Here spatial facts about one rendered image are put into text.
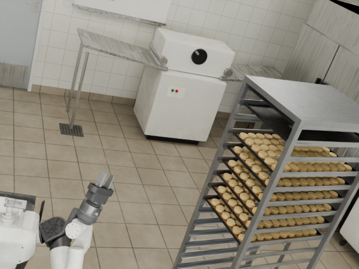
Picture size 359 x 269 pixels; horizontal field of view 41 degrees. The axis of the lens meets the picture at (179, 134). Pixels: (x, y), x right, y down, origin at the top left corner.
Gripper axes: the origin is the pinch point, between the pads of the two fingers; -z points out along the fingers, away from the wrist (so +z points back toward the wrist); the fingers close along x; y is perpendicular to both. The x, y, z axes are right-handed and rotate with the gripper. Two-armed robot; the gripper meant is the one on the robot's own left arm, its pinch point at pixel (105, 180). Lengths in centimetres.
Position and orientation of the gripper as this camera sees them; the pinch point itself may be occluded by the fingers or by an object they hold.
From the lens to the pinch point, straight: 197.8
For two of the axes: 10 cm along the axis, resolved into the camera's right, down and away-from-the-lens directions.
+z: -4.7, 8.8, 0.6
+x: -6.0, -2.7, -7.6
